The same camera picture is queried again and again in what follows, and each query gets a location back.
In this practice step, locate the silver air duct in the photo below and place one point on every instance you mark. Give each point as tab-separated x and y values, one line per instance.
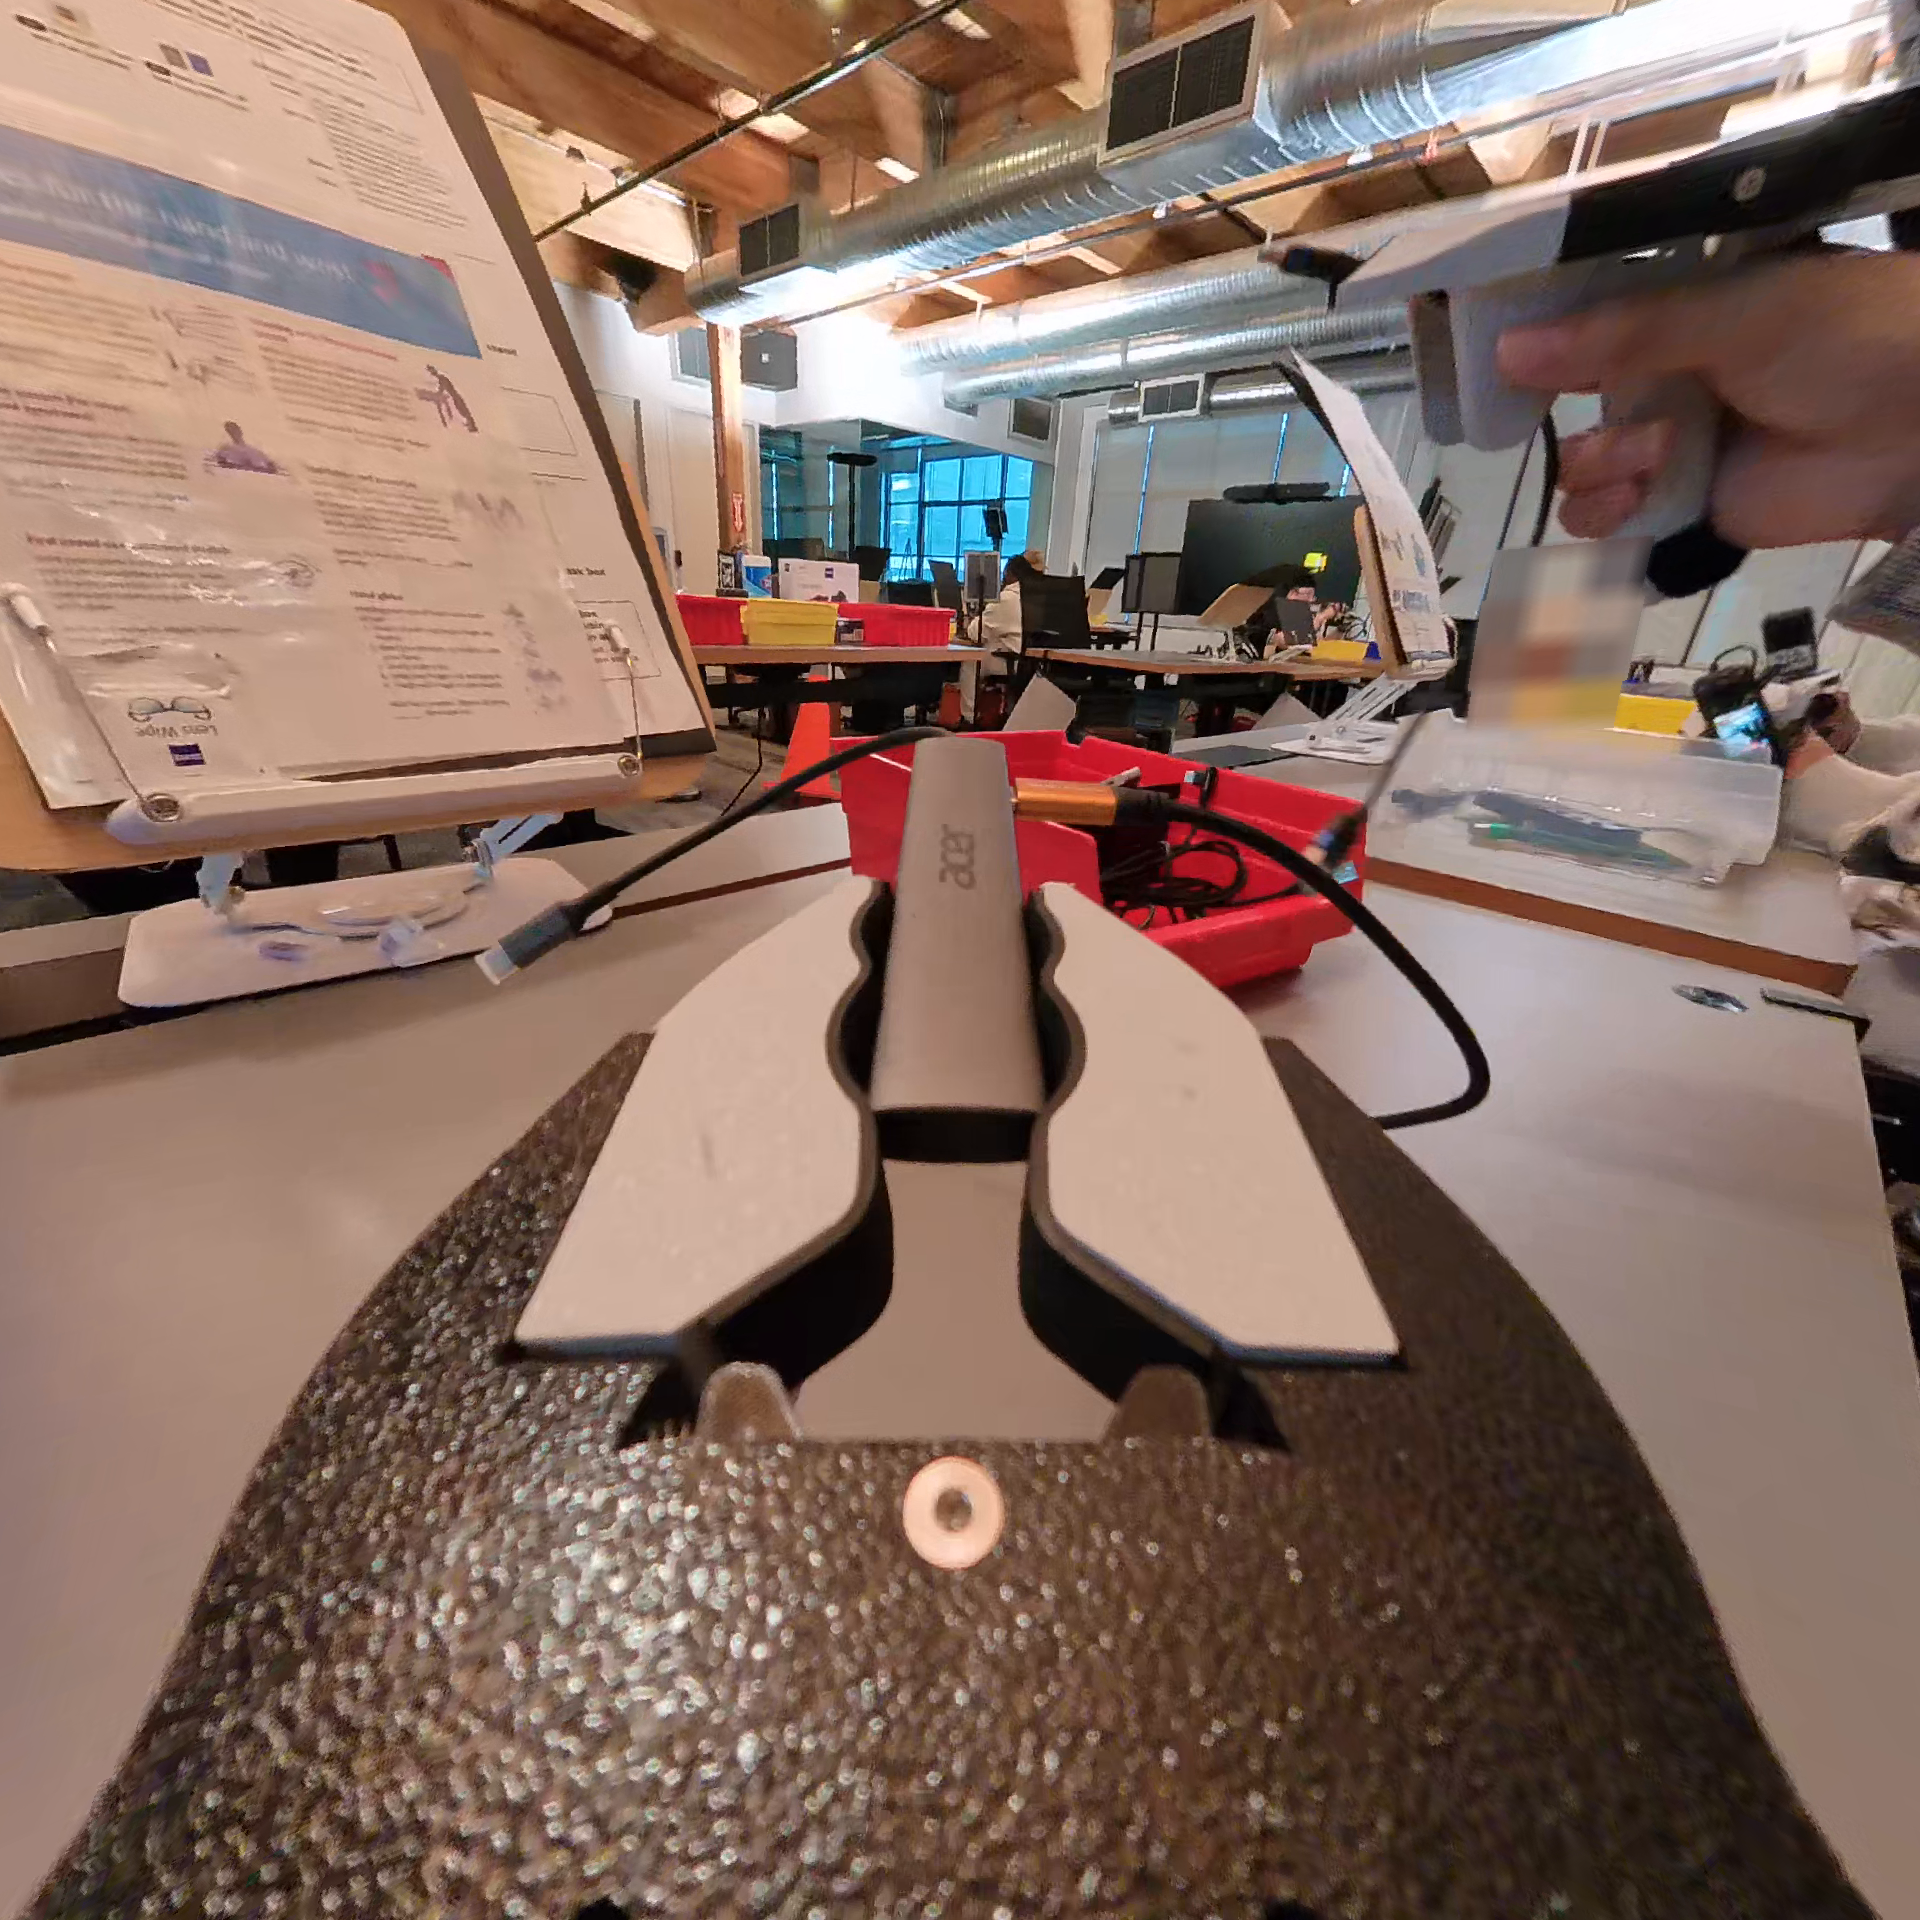
1441	66

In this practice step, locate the distant document stand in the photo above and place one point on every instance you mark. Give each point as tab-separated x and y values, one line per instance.
1382	511

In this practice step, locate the wooden document stand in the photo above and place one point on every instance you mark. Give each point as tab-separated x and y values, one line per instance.
376	818

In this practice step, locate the person's right hand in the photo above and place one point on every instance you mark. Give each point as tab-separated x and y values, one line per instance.
1816	388

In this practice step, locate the duct vent grille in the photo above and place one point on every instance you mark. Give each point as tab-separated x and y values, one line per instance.
1182	82

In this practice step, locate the long red storage bin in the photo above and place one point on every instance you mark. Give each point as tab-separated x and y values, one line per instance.
893	625

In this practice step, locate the black monitor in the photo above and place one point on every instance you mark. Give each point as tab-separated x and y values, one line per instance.
1268	547

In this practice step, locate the short red storage bin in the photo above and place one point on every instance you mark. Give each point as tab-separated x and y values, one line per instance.
709	616

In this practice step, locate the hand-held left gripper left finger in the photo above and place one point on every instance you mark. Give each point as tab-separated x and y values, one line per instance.
721	1142

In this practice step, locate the printed instruction sheet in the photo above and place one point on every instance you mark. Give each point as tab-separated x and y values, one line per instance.
300	451

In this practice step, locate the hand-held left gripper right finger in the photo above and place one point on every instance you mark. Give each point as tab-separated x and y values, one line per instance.
1200	1154

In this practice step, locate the black wall speaker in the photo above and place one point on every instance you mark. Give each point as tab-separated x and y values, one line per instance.
768	360

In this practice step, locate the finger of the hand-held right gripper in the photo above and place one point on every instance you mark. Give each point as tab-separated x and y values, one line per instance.
1470	247

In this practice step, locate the yellow storage bin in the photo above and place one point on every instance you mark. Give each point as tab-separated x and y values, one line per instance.
791	622

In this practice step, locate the orange traffic cone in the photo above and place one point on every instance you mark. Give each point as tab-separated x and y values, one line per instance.
813	735

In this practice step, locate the silver usb hub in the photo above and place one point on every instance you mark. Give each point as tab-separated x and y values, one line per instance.
961	974

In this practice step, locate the clear plastic box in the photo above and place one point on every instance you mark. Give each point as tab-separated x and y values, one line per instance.
1589	810

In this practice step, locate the red plastic bin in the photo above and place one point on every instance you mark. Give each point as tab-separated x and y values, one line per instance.
1261	937

